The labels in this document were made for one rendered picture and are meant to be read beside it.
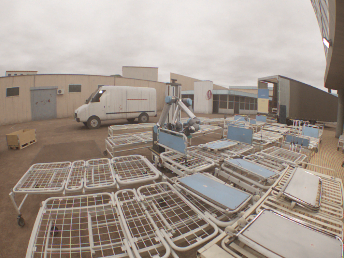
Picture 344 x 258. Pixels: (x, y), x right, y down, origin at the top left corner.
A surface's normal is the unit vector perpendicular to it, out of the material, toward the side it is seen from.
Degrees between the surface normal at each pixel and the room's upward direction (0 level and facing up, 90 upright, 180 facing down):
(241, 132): 90
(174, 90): 90
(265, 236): 4
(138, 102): 88
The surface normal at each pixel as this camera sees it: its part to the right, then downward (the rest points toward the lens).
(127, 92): 0.67, 0.06
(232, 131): -0.82, 0.09
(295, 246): 0.07, -0.99
